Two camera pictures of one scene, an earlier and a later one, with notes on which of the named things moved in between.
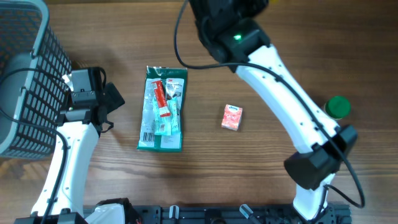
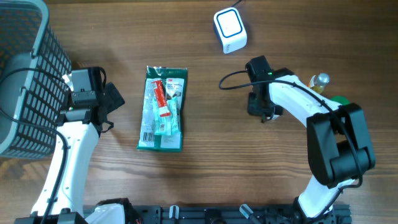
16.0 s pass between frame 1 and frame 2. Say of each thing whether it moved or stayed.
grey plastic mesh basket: stayed
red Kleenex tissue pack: moved
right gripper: moved
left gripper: stayed
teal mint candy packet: stayed
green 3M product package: stayed
